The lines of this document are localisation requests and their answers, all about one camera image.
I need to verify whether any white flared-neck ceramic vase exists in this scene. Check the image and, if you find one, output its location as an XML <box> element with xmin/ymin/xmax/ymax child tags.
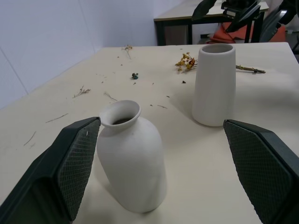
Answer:
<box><xmin>96</xmin><ymin>100</ymin><xmax>167</xmax><ymax>214</ymax></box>

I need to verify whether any pointed black finger of the right gripper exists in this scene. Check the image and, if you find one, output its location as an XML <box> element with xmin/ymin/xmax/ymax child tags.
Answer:
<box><xmin>192</xmin><ymin>0</ymin><xmax>220</xmax><ymax>21</ymax></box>
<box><xmin>225</xmin><ymin>4</ymin><xmax>262</xmax><ymax>33</ymax></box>

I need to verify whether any dark grey office chair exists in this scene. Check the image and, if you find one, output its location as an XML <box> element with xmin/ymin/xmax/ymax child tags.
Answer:
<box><xmin>258</xmin><ymin>0</ymin><xmax>299</xmax><ymax>51</ymax></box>

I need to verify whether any thin dried stem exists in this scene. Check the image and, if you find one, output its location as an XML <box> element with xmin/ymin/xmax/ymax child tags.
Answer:
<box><xmin>45</xmin><ymin>113</ymin><xmax>69</xmax><ymax>124</ymax></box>
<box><xmin>103</xmin><ymin>91</ymin><xmax>118</xmax><ymax>102</ymax></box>
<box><xmin>23</xmin><ymin>131</ymin><xmax>37</xmax><ymax>146</ymax></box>

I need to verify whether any tall white tapered vase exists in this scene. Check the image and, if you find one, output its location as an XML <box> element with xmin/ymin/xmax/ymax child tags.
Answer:
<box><xmin>192</xmin><ymin>43</ymin><xmax>237</xmax><ymax>127</ymax></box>

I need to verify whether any branched dried twig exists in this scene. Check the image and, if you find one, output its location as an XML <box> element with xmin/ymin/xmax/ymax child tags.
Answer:
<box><xmin>72</xmin><ymin>85</ymin><xmax>91</xmax><ymax>98</ymax></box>

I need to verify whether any black-framed desk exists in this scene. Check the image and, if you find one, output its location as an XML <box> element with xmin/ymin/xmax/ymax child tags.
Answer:
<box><xmin>153</xmin><ymin>0</ymin><xmax>269</xmax><ymax>46</ymax></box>

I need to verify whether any yellow dried flower bunch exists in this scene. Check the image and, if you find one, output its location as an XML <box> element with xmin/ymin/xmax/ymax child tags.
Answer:
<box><xmin>175</xmin><ymin>52</ymin><xmax>266</xmax><ymax>75</ymax></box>

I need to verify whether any dried twig with bud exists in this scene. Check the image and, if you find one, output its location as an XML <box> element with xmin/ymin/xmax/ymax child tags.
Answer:
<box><xmin>121</xmin><ymin>44</ymin><xmax>133</xmax><ymax>60</ymax></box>

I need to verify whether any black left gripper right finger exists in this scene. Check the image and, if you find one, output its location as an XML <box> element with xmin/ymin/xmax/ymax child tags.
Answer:
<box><xmin>223</xmin><ymin>119</ymin><xmax>299</xmax><ymax>224</ymax></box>

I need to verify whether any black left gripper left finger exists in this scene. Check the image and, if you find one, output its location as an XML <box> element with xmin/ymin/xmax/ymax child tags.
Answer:
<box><xmin>0</xmin><ymin>117</ymin><xmax>102</xmax><ymax>224</ymax></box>

